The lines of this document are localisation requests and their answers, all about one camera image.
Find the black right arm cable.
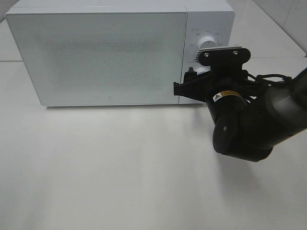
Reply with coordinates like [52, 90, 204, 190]
[239, 67, 307, 101]

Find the white microwave oven body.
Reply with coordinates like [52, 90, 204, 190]
[5, 0, 235, 104]

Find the white microwave door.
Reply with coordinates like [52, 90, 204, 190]
[7, 13, 186, 106]

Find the upper white power knob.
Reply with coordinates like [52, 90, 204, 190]
[197, 35, 217, 50]

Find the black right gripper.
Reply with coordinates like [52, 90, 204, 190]
[173, 64, 259, 105]

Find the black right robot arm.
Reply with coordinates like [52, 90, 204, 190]
[174, 65, 307, 162]

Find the white timer knob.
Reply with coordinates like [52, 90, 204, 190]
[195, 67, 208, 75]

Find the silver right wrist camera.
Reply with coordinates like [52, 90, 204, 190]
[195, 46, 251, 67]

